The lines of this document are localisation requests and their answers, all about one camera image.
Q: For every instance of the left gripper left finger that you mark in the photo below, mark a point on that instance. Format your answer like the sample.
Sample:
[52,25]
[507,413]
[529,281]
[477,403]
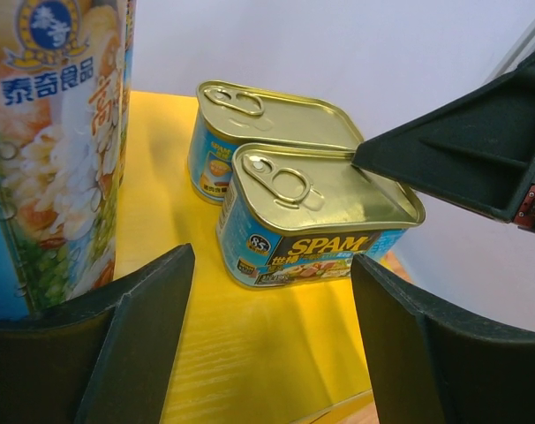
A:
[103,357]

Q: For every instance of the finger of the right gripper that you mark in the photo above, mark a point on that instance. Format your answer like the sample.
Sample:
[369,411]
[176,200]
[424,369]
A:
[477,152]

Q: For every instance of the gold rectangular tin can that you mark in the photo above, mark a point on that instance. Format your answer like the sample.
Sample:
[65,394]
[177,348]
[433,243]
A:
[299,215]

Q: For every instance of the yellow wooden box counter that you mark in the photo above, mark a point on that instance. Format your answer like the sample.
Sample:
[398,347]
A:
[291,355]

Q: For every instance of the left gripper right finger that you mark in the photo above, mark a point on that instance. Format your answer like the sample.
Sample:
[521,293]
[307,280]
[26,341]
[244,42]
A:
[431,361]

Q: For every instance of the gold oval tin can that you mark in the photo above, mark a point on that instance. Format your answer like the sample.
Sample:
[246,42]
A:
[230,115]

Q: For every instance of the colourful tall can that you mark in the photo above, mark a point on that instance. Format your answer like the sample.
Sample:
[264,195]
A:
[65,69]

